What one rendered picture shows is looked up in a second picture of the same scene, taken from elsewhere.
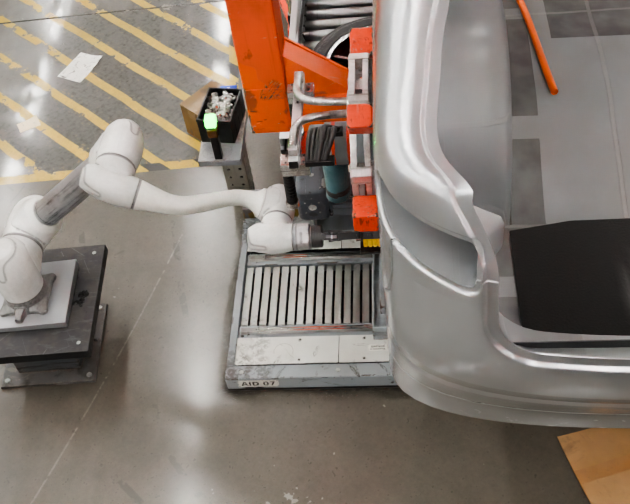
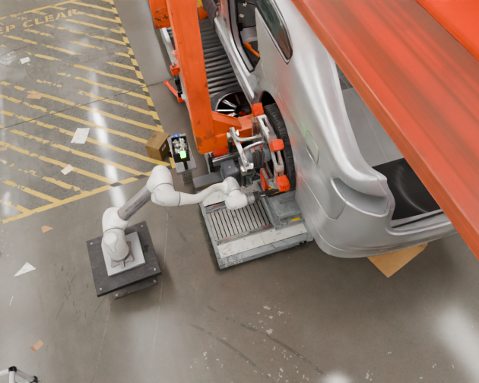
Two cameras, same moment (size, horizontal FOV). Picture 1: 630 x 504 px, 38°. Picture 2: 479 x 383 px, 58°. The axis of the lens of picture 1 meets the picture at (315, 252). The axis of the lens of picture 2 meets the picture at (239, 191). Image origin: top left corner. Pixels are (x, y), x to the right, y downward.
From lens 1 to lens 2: 95 cm
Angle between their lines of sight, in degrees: 15
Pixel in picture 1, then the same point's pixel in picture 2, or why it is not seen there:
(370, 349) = (275, 235)
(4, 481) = (136, 340)
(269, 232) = (236, 200)
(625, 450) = not seen: hidden behind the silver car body
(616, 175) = (378, 145)
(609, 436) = not seen: hidden behind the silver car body
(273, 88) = (209, 134)
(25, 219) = (115, 220)
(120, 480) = (190, 323)
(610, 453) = not seen: hidden behind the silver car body
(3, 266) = (114, 245)
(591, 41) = (348, 90)
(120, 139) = (163, 175)
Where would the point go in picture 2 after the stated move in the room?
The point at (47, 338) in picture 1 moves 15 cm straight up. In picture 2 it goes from (138, 271) to (134, 262)
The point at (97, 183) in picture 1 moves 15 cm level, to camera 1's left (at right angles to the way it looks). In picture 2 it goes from (162, 198) to (141, 207)
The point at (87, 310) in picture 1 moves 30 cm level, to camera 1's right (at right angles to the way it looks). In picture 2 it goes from (151, 253) to (186, 237)
